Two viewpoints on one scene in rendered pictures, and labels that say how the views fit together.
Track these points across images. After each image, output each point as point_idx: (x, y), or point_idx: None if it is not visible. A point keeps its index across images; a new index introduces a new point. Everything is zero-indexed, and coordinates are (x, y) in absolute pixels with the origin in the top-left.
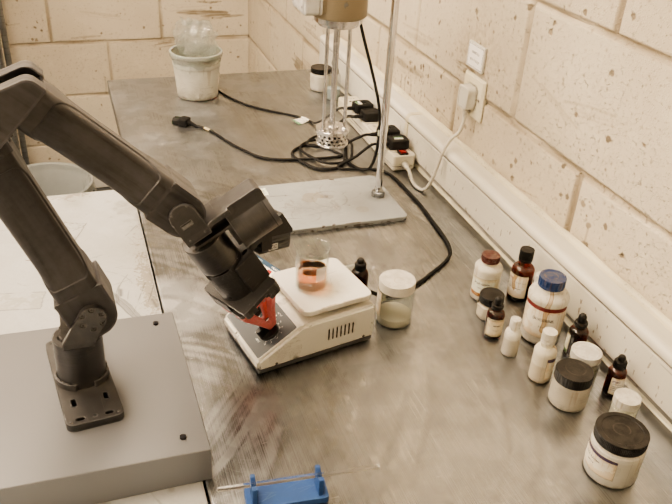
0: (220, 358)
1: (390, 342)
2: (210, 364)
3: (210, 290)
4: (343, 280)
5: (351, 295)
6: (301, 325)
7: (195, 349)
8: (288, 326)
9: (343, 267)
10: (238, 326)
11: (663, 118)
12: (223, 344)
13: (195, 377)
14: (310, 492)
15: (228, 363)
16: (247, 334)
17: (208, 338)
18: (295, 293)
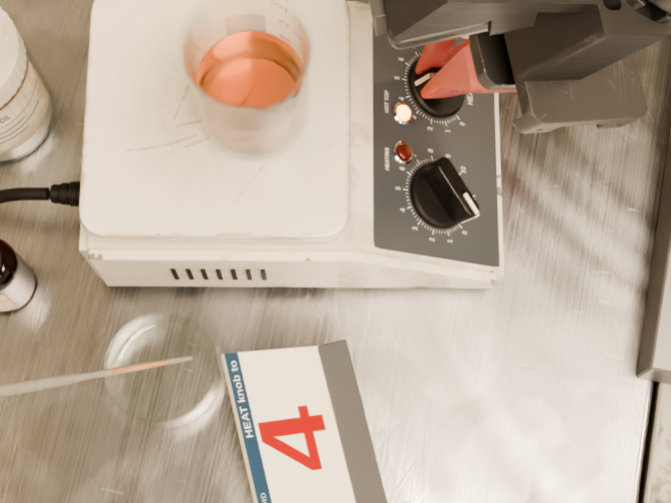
0: (555, 174)
1: (76, 26)
2: (590, 162)
3: (636, 84)
4: (139, 90)
5: (164, 8)
6: (358, 10)
7: (608, 241)
8: (388, 40)
9: (93, 158)
10: (489, 194)
11: None
12: (524, 227)
13: (645, 131)
14: None
15: (542, 144)
16: (481, 142)
17: (556, 272)
18: (325, 93)
